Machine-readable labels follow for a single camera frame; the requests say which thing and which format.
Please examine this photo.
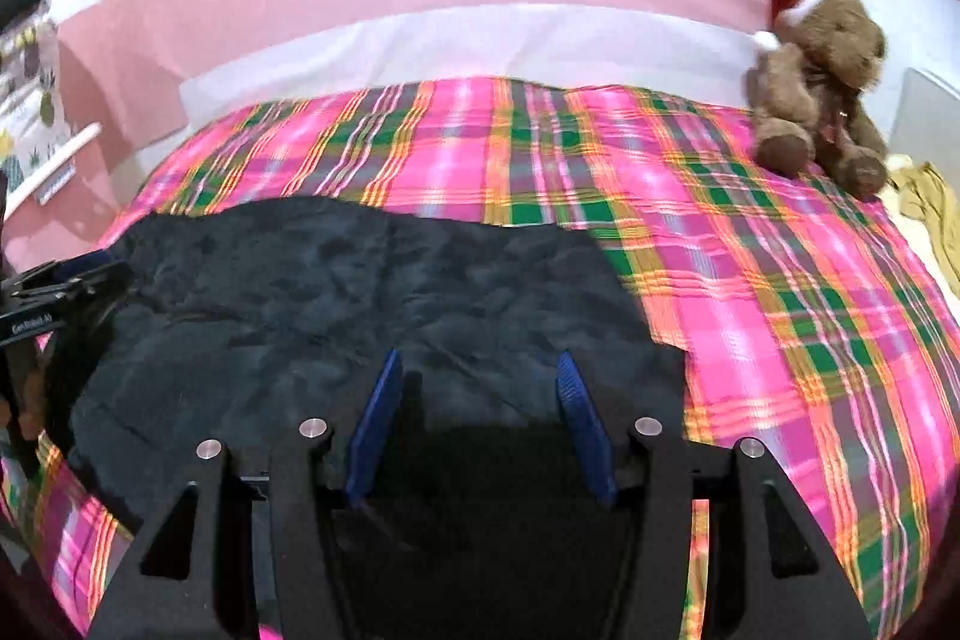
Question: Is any white panel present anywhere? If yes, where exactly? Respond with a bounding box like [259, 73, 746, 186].
[896, 68, 960, 161]

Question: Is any brown teddy bear, red hat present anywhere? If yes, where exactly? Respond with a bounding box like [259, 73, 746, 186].
[746, 0, 893, 202]

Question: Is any pineapple print cloth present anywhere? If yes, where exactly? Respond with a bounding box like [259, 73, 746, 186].
[0, 14, 102, 206]

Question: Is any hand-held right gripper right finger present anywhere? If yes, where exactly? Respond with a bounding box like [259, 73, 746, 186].
[553, 350, 875, 640]

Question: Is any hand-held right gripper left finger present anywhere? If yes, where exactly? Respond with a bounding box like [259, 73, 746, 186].
[86, 347, 406, 640]

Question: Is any olive yellow cloth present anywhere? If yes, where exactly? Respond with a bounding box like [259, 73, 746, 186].
[889, 156, 960, 300]

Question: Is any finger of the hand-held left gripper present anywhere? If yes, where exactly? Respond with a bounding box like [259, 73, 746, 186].
[45, 257, 136, 315]

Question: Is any pink plaid blanket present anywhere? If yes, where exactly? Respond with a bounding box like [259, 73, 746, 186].
[0, 77, 960, 640]

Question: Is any black garment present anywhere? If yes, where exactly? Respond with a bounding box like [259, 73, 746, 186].
[45, 195, 695, 640]

